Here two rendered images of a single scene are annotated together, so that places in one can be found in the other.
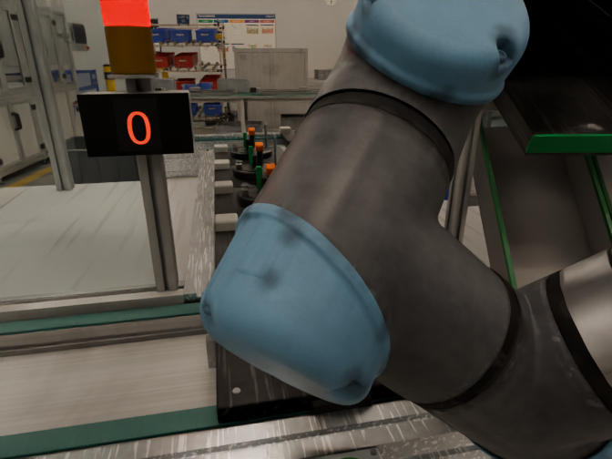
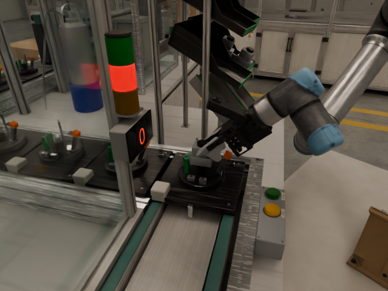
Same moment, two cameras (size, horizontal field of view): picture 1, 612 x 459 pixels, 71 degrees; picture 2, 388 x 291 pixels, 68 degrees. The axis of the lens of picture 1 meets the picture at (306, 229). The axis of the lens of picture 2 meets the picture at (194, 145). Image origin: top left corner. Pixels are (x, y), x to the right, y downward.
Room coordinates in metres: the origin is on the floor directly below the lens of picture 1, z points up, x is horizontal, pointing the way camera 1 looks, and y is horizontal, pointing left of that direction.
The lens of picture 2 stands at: (0.16, 0.64, 1.51)
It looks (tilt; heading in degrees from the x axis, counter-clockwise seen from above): 31 degrees down; 296
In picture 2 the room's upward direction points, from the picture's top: straight up
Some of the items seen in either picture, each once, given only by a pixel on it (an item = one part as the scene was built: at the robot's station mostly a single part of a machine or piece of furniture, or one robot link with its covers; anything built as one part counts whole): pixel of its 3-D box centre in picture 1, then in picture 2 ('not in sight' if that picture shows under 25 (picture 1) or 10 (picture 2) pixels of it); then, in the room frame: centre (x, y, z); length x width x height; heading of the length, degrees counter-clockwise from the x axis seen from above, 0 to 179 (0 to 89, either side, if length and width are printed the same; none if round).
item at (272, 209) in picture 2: not in sight; (272, 211); (0.23, 0.03, 0.96); 0.04 x 0.04 x 0.02
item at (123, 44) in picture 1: (131, 50); (126, 99); (0.53, 0.20, 1.28); 0.05 x 0.05 x 0.05
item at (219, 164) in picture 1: (257, 158); not in sight; (1.19, 0.14, 1.01); 0.24 x 0.24 x 0.13; 11
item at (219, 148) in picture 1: (249, 142); not in sight; (1.43, 0.18, 1.01); 0.24 x 0.24 x 0.13; 11
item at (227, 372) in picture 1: (313, 329); (201, 179); (0.46, -0.01, 0.96); 0.24 x 0.24 x 0.02; 11
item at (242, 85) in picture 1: (233, 85); not in sight; (5.98, 0.95, 0.90); 0.40 x 0.31 x 0.17; 93
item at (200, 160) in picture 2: not in sight; (198, 152); (0.47, -0.01, 1.06); 0.08 x 0.04 x 0.07; 11
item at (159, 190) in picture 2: not in sight; (160, 191); (0.53, 0.11, 0.97); 0.05 x 0.05 x 0.04; 11
